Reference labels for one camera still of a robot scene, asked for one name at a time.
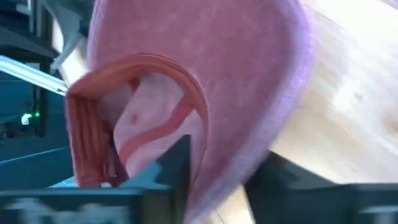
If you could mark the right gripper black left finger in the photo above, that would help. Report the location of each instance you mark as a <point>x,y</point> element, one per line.
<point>175,174</point>

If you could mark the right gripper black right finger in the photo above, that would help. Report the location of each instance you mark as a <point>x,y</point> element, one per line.
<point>289,199</point>

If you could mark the pink red baseball cap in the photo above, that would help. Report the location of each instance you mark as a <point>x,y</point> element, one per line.
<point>233,77</point>

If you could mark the device with green light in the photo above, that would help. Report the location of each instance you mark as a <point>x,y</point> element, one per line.
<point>27,118</point>

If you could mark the dark shelf unit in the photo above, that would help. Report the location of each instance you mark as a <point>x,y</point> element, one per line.
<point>21,40</point>

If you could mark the silver aluminium frame bar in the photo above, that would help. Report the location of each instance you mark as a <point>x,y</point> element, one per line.
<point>31,74</point>

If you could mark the grey angled bracket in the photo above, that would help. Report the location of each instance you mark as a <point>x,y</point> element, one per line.
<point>70,28</point>

